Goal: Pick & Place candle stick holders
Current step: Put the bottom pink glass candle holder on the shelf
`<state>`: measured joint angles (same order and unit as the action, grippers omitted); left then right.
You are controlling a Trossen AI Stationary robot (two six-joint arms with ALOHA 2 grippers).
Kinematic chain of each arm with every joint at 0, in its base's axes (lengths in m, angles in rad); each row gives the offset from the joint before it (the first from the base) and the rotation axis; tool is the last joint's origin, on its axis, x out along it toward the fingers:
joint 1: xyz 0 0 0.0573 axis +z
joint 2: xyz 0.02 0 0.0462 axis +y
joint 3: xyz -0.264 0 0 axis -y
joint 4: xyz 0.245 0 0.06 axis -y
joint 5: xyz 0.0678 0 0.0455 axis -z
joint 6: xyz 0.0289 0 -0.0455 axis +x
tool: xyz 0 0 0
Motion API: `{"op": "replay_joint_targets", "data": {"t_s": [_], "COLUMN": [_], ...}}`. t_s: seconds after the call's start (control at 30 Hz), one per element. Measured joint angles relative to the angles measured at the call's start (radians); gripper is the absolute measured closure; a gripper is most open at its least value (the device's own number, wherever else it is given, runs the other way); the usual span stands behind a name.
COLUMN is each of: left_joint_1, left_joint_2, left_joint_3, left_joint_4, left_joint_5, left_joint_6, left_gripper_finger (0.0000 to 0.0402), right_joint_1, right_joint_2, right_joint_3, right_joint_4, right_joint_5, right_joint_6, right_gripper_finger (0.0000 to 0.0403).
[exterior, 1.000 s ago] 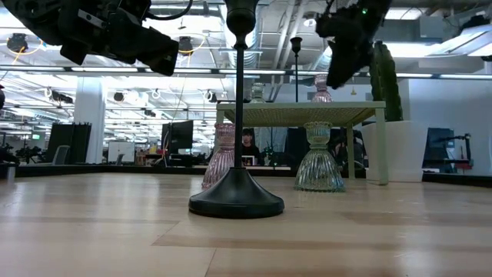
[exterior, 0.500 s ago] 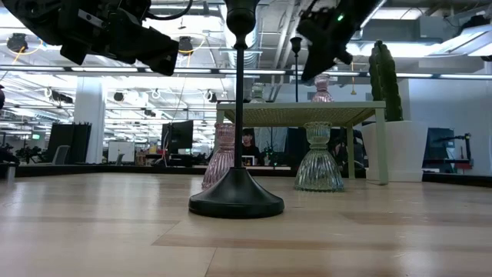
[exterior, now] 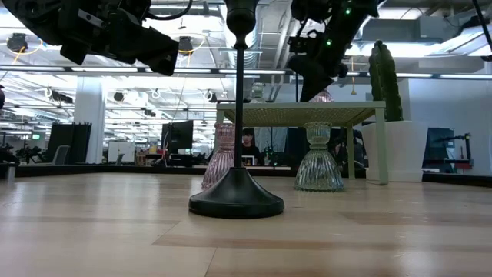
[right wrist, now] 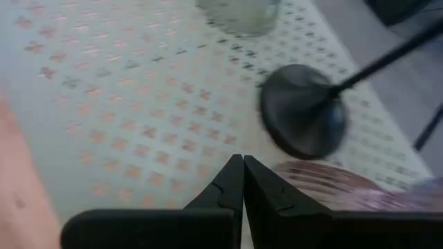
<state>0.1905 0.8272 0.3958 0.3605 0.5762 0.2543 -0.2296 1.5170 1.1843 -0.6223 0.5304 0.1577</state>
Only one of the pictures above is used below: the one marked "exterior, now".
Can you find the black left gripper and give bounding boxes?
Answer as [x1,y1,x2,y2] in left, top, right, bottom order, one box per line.
[57,0,180,77]

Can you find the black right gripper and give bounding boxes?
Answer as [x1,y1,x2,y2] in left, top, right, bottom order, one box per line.
[287,37,349,103]

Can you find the pink glass candle holder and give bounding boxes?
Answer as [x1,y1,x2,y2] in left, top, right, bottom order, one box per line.
[308,88,335,103]
[201,122,236,191]

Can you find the green glass candle holder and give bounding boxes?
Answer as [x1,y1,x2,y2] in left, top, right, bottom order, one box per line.
[294,121,345,193]
[251,82,267,104]

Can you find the tall black metal candlestick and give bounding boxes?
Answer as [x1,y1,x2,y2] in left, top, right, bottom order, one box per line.
[188,0,286,220]

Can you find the green perforated metal shelf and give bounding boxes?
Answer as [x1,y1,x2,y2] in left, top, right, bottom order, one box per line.
[215,100,389,186]

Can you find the black hanging ceiling lamp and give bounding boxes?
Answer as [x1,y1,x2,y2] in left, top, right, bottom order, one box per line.
[178,35,194,55]
[6,32,30,53]

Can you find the green cactus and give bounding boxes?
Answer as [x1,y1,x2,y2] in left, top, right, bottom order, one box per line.
[367,39,404,123]

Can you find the person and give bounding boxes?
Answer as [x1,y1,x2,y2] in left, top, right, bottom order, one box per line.
[241,128,266,167]

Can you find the white pillar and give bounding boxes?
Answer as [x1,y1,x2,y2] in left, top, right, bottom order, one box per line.
[74,75,107,165]

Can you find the white hexagonal plant pot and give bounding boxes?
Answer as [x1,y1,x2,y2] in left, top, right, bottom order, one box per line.
[360,120,428,183]

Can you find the white board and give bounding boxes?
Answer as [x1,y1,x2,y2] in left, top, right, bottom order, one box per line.
[107,140,136,164]

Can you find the black partition panels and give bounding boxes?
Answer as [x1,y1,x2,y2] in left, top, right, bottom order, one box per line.
[45,122,93,165]

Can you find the black computer monitor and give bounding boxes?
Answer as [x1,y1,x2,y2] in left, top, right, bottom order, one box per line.
[160,119,195,167]

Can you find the grey office chair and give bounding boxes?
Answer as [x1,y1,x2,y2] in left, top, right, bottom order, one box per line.
[52,145,73,166]

